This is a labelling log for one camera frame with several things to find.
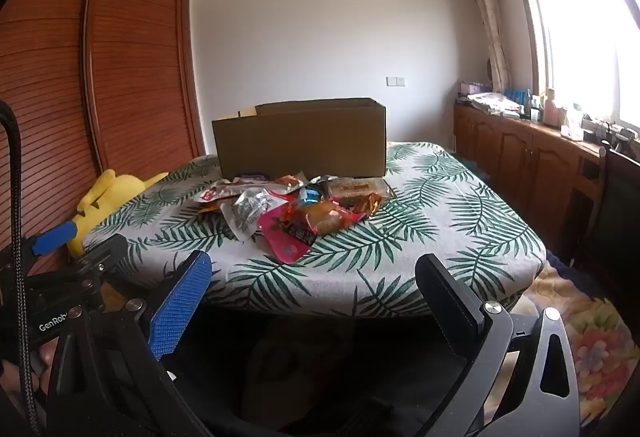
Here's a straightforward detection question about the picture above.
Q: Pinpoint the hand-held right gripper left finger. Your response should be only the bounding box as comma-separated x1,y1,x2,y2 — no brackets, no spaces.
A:
47,249,213,437

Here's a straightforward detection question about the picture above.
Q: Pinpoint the pink snack packet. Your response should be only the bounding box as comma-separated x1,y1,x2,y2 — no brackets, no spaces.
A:
257,202,370,264

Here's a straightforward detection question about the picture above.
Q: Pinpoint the person's left hand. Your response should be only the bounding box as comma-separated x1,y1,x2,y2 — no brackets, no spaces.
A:
0,341,58,405

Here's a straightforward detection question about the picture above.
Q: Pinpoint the leaf print bed sheet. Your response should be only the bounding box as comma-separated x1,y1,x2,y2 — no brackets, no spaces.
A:
82,142,547,318

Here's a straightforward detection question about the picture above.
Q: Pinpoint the brown slatted wooden wardrobe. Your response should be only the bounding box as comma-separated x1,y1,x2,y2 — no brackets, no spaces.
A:
0,0,208,278

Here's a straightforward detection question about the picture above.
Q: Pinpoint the gold brown snack wrapper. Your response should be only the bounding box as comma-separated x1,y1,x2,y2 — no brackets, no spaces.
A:
345,192,391,218

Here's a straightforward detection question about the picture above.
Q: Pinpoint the small white clear wrapper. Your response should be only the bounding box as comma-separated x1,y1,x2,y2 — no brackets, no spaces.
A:
197,182,266,212

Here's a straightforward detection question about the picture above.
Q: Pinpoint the wooden framed window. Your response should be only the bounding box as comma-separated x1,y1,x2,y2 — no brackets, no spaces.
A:
502,0,640,132

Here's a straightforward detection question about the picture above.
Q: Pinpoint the dark chair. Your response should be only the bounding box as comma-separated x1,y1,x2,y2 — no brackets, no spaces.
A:
570,142,640,313

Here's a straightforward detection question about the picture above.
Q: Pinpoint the yellow plush toy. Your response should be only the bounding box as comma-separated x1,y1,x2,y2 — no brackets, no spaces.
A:
67,169,171,258

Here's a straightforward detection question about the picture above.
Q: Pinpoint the folded white cloth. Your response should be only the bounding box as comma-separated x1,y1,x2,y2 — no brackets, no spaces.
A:
467,92,523,118

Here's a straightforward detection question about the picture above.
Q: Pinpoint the pink bottle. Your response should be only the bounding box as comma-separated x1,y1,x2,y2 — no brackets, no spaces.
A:
542,88,561,128

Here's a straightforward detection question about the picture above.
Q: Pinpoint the brown cardboard box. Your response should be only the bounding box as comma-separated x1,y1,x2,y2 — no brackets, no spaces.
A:
211,98,388,181

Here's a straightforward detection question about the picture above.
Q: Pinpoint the long wooden cabinet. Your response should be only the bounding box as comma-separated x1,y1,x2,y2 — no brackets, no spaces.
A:
452,102,608,248

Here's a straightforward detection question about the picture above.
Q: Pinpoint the patterned beige curtain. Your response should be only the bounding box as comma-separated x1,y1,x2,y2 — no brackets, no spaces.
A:
459,0,511,92

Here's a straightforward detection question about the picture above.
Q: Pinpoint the clear bread packet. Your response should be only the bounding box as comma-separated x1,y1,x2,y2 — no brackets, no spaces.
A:
320,177,396,208

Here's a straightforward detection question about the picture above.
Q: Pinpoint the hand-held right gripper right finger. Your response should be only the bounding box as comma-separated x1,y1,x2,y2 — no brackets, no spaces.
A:
415,253,581,437

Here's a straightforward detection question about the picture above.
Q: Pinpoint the black braided cable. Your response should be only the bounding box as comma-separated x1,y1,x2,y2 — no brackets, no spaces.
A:
0,101,46,437

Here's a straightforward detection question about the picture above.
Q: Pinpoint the white chicken leg packet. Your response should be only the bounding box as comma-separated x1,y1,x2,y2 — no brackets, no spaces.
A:
265,172,308,198

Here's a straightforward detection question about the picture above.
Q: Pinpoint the white plastic bottle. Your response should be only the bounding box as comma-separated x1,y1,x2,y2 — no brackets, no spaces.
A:
560,104,586,140

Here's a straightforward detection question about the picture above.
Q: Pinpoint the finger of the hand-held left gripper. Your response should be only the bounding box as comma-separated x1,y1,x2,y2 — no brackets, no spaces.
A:
31,222,79,257
77,233,129,270

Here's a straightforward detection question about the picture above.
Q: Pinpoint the silver snack packet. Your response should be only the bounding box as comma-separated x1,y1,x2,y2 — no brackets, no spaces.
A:
221,191,293,240

